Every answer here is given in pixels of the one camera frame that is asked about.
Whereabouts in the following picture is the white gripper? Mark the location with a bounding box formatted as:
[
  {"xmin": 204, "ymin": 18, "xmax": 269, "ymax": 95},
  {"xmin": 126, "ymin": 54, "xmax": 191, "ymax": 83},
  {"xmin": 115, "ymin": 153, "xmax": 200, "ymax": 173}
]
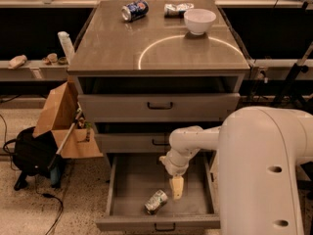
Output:
[{"xmin": 158, "ymin": 150, "xmax": 190, "ymax": 200}]

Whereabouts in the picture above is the green 7up can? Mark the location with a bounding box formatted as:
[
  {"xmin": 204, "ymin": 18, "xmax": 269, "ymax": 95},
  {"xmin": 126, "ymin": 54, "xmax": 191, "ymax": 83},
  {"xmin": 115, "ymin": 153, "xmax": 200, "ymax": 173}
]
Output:
[{"xmin": 144, "ymin": 190, "xmax": 168, "ymax": 214}]

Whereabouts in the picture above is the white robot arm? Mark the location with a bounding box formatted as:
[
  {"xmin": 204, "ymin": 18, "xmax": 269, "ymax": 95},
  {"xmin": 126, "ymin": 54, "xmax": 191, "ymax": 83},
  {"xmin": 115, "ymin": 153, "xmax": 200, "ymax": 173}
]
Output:
[{"xmin": 159, "ymin": 107, "xmax": 313, "ymax": 235}]

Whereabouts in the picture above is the bottom grey drawer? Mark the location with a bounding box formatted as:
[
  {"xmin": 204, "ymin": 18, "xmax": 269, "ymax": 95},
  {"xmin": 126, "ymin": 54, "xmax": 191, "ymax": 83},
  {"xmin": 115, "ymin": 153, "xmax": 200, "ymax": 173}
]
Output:
[{"xmin": 96, "ymin": 153, "xmax": 220, "ymax": 234}]

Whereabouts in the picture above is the grey drawer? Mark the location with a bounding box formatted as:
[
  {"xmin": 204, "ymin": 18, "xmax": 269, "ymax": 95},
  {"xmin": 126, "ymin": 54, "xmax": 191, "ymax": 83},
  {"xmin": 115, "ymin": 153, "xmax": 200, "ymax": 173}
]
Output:
[
  {"xmin": 96, "ymin": 153, "xmax": 220, "ymax": 234},
  {"xmin": 78, "ymin": 93, "xmax": 240, "ymax": 122},
  {"xmin": 93, "ymin": 131, "xmax": 227, "ymax": 154}
]

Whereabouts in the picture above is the middle grey drawer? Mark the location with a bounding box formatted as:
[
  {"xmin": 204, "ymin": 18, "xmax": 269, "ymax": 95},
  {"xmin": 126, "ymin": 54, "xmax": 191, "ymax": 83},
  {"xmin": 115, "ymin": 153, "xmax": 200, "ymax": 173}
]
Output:
[{"xmin": 93, "ymin": 131, "xmax": 227, "ymax": 154}]

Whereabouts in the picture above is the top grey drawer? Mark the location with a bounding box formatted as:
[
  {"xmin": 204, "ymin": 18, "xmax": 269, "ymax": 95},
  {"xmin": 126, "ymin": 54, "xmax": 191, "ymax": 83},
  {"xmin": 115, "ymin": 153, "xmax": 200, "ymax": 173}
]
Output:
[{"xmin": 78, "ymin": 93, "xmax": 240, "ymax": 122}]

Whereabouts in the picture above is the grey drawer cabinet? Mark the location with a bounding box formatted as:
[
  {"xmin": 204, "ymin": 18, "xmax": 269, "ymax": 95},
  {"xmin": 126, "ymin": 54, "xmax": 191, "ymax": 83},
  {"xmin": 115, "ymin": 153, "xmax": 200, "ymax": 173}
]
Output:
[{"xmin": 67, "ymin": 0, "xmax": 251, "ymax": 168}]

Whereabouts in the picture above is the blue pepsi can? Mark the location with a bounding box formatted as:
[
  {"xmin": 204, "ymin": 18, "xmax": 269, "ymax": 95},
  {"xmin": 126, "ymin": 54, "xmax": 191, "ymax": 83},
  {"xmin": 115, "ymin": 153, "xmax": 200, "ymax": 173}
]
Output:
[{"xmin": 121, "ymin": 0, "xmax": 149, "ymax": 22}]

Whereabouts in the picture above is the brown cardboard box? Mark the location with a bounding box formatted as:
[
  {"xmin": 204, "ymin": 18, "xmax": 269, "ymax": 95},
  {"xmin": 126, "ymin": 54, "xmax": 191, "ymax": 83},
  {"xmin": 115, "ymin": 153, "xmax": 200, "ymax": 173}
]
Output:
[{"xmin": 33, "ymin": 81, "xmax": 103, "ymax": 159}]

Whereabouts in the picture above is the black bag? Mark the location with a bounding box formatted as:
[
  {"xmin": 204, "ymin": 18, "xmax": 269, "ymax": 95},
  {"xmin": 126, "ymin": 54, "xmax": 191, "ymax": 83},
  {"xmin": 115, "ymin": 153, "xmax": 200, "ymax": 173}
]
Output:
[{"xmin": 13, "ymin": 127, "xmax": 65, "ymax": 191}]

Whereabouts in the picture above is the white bowl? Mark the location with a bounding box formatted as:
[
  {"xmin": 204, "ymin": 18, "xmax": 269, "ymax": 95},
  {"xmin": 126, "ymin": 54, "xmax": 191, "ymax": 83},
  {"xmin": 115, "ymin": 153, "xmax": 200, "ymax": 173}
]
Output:
[{"xmin": 184, "ymin": 9, "xmax": 216, "ymax": 35}]

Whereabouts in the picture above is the crumpled silver chip bag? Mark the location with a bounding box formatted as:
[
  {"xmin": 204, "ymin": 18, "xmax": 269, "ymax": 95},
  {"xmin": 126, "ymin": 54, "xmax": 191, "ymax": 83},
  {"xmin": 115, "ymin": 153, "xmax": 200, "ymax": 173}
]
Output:
[{"xmin": 164, "ymin": 3, "xmax": 195, "ymax": 18}]

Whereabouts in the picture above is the white plastic bottle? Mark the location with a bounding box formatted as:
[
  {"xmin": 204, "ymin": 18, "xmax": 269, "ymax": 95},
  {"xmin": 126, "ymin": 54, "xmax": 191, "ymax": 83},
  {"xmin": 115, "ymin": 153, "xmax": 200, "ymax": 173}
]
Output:
[{"xmin": 58, "ymin": 31, "xmax": 74, "ymax": 64}]

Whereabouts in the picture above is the grey handled floor tool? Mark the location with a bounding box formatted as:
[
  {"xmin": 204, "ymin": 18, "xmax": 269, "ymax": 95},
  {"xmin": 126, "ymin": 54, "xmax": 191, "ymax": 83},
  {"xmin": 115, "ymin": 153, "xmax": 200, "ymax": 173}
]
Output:
[{"xmin": 47, "ymin": 109, "xmax": 82, "ymax": 186}]

